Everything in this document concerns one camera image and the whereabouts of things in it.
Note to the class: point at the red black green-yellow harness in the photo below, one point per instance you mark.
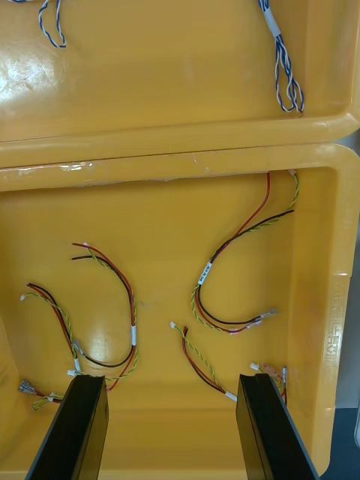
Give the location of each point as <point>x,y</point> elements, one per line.
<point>231,396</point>
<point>77,365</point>
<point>134,335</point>
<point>206,270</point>

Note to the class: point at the yellow-orange plastic bin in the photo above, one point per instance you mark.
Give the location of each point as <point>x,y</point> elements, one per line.
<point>150,75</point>
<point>168,281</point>

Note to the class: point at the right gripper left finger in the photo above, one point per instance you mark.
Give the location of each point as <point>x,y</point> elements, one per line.
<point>71,431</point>

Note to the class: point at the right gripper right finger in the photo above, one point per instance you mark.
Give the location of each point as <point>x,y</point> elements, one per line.
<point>270,435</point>

